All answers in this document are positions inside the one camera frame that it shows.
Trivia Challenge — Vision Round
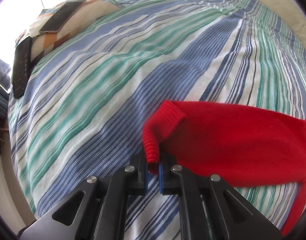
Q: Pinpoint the red knit sweater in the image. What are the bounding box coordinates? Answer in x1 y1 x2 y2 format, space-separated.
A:
143 101 306 235

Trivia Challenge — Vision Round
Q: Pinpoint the striped blue green bedsheet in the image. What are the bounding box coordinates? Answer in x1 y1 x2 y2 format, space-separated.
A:
8 0 306 239

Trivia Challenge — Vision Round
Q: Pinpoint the black remote control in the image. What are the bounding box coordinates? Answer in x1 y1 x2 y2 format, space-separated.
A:
12 36 32 99

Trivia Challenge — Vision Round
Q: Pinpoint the black smartphone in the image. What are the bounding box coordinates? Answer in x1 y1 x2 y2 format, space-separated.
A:
39 0 86 34

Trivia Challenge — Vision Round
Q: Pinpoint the checkered orange pillow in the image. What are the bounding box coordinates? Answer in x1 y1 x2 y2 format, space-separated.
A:
15 0 119 62

